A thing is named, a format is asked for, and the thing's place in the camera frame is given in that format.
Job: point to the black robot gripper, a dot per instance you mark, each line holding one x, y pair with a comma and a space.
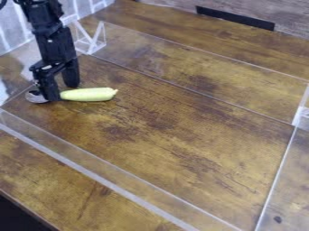
55, 44

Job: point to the black strip on table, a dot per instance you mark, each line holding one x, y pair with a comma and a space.
235, 18

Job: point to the clear acrylic front barrier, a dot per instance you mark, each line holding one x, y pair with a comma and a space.
164, 204

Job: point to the clear acrylic barrier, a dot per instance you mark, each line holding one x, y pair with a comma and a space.
285, 212
164, 204

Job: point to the clear acrylic right barrier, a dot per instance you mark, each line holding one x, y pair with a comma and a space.
285, 212

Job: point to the clear acrylic corner bracket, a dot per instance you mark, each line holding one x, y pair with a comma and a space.
88, 44

